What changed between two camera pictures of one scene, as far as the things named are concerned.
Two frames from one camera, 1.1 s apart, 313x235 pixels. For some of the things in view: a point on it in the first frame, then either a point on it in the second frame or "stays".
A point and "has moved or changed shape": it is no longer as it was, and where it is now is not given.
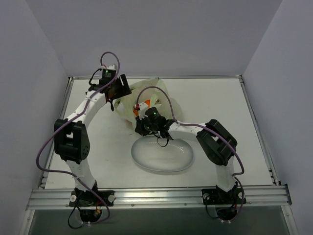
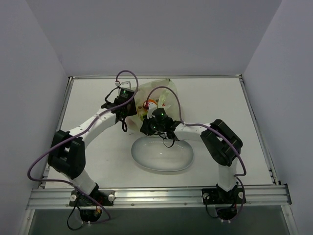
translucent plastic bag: [153, 93] has moved or changed shape
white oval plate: [160, 154] stays
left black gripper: [122, 85] → [132, 107]
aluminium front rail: [159, 198] stays
